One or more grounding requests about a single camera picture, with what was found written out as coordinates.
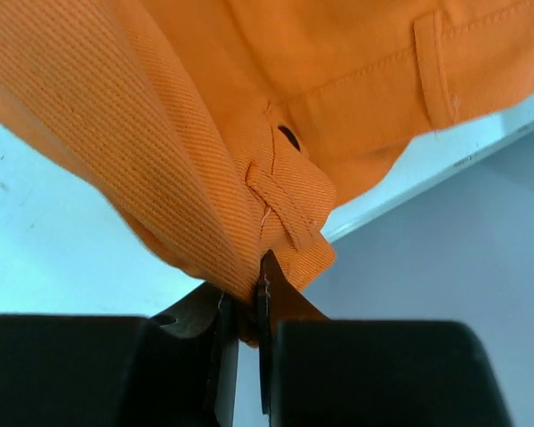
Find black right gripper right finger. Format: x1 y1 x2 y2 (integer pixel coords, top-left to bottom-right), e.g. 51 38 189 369
255 252 512 426

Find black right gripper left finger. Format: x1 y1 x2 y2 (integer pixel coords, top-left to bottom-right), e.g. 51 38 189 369
0 284 239 426

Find orange trousers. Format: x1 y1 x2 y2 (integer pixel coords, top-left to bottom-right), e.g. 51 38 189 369
0 1 534 344

